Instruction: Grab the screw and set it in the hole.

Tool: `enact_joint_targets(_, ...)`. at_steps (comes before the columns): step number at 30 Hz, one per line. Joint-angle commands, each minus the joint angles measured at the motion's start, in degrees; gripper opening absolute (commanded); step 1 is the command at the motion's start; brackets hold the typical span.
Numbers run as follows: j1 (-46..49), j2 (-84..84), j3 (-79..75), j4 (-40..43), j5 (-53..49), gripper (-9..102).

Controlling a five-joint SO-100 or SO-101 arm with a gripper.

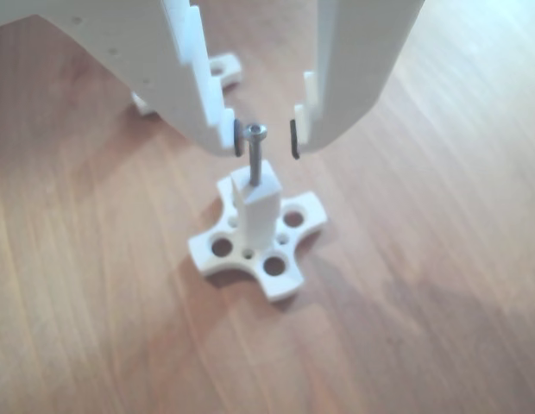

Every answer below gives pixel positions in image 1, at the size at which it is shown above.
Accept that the small metal screw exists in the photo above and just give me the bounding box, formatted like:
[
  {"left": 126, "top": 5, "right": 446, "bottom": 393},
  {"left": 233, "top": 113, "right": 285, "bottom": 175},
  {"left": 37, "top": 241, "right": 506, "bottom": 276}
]
[{"left": 243, "top": 122, "right": 268, "bottom": 189}]

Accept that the white cross-base post stand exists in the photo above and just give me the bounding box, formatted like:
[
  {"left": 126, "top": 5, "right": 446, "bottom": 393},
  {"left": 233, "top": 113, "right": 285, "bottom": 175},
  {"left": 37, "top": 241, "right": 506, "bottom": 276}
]
[
  {"left": 187, "top": 161, "right": 330, "bottom": 302},
  {"left": 129, "top": 52, "right": 243, "bottom": 116}
]

